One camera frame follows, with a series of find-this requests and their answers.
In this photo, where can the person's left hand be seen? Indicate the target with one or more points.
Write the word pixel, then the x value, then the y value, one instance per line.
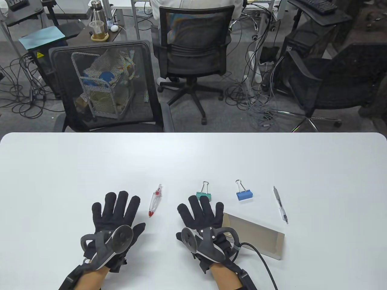
pixel 115 211

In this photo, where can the person's right hand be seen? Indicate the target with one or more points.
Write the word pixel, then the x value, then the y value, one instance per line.
pixel 199 214

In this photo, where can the green binder clip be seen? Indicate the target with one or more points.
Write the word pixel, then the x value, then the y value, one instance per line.
pixel 203 194

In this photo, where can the white red-tipped correction pen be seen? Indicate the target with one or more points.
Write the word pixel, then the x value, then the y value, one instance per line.
pixel 154 204

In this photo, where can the blue binder clip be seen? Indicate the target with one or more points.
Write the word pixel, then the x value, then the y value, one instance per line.
pixel 244 195

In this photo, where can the cardboard sliding pencil box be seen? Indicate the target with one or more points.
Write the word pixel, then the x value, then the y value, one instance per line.
pixel 260 238

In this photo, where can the clear silver gel pen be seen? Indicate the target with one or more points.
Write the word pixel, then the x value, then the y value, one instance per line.
pixel 280 205

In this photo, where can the person's left forearm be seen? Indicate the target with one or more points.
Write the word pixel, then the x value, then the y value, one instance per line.
pixel 90 279

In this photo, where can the person's right forearm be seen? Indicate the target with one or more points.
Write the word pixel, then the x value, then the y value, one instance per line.
pixel 223 278

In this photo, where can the grey tracking controller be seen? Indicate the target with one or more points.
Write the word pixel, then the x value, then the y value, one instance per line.
pixel 190 238
pixel 121 237

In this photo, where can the black mesh armless chair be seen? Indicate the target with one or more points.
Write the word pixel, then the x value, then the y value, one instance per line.
pixel 60 75

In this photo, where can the black swivel office chair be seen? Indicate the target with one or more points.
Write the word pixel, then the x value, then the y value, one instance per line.
pixel 193 60

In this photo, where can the black cabinet yellow label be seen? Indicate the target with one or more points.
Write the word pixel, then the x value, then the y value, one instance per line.
pixel 45 66

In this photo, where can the wooden cup coaster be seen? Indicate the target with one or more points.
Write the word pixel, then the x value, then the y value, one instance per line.
pixel 105 37

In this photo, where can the dark brown desk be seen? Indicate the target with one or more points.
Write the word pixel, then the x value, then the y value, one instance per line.
pixel 116 34

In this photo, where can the white computer mouse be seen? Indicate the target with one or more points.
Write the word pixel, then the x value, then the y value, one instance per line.
pixel 114 28

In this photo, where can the clear plastic cup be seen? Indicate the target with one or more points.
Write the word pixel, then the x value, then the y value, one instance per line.
pixel 97 28

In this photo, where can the black chair chrome base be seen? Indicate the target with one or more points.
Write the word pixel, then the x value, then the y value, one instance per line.
pixel 338 87

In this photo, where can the teal paper folder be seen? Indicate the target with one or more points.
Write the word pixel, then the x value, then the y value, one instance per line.
pixel 42 37

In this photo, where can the steel water bottle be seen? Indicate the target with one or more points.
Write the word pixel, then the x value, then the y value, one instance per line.
pixel 97 13

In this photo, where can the black computer tower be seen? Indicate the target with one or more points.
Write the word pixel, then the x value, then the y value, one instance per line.
pixel 305 42

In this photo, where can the black equipment stand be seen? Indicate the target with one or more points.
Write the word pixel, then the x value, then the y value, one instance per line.
pixel 24 13

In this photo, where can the black keyboard tray stand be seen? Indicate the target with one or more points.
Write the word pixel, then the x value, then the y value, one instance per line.
pixel 329 18

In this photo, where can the black keyboard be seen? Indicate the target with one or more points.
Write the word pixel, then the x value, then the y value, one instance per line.
pixel 317 5

